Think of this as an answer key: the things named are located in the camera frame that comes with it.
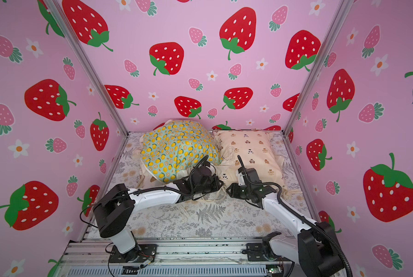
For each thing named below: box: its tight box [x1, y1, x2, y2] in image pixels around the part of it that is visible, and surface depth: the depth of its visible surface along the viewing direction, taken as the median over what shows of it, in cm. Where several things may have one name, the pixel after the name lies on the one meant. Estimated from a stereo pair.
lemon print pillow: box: [140, 119, 223, 183], surface depth 83 cm
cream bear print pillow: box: [212, 129, 287, 192], surface depth 95 cm
